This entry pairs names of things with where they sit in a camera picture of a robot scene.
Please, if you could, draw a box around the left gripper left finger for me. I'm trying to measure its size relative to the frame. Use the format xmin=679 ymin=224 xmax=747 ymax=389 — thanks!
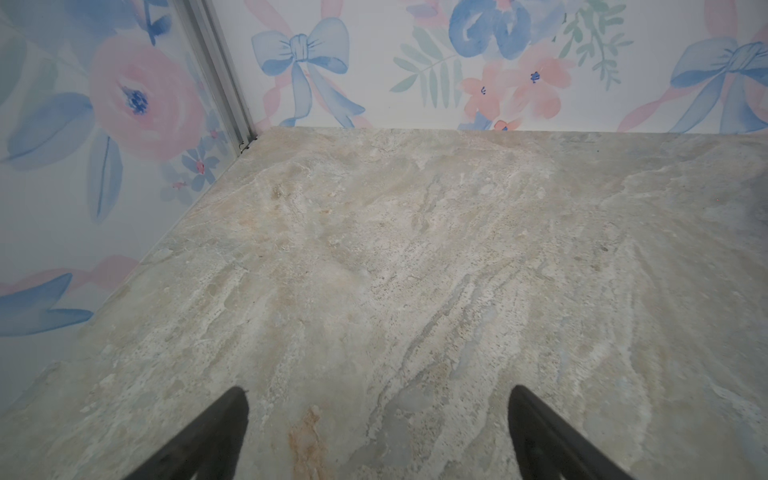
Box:
xmin=126 ymin=386 xmax=249 ymax=480

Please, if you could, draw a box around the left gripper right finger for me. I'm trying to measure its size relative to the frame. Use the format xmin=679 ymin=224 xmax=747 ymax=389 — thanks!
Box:
xmin=508 ymin=385 xmax=631 ymax=480

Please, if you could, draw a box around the left corner metal post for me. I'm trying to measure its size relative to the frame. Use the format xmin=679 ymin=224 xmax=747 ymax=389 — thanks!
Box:
xmin=170 ymin=0 xmax=257 ymax=154

